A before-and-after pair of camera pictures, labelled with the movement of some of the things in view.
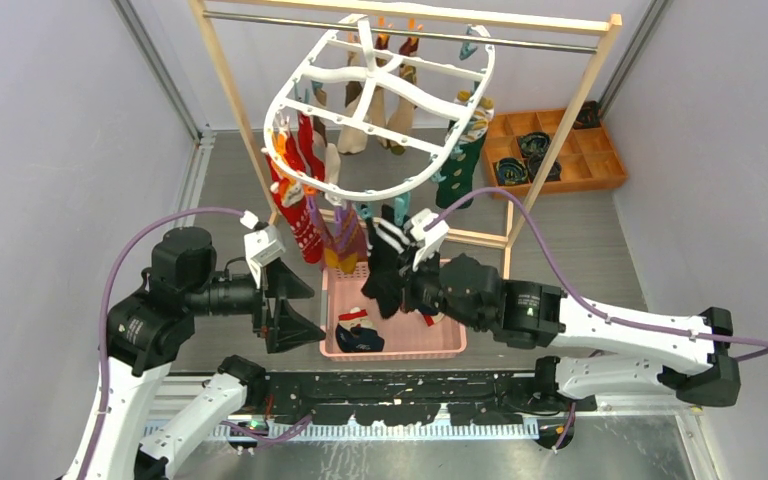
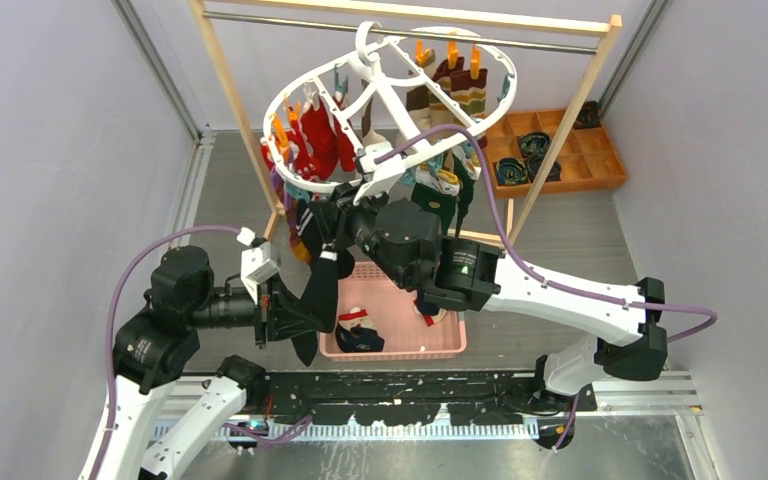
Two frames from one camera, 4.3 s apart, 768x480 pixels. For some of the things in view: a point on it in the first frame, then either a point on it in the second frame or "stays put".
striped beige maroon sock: x=385 y=107 -> x=466 y=88
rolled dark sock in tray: x=534 y=145 stays put
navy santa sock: x=431 y=314 stays put
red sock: x=290 y=197 -> x=321 y=155
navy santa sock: x=356 y=333 stays put
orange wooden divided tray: x=517 y=143 stays put
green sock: x=455 y=189 -> x=447 y=191
